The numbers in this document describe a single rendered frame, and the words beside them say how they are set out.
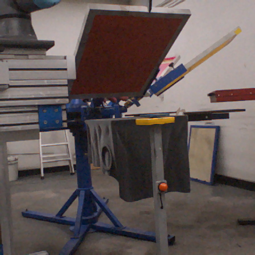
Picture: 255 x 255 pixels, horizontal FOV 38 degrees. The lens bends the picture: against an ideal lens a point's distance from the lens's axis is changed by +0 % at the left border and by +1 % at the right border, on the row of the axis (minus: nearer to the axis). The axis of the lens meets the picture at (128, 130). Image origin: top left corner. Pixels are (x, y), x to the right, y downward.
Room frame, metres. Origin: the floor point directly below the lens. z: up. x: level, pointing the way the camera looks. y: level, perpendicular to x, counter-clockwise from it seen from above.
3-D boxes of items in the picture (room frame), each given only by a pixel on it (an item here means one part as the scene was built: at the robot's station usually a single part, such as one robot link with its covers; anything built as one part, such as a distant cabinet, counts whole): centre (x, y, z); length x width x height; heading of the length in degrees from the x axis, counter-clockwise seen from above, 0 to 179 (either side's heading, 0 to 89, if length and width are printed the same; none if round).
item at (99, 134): (2.08, 0.14, 0.79); 0.46 x 0.09 x 0.33; 23
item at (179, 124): (1.94, -0.12, 0.74); 0.45 x 0.03 x 0.43; 113
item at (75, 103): (3.18, 0.41, 0.67); 0.39 x 0.39 x 1.35
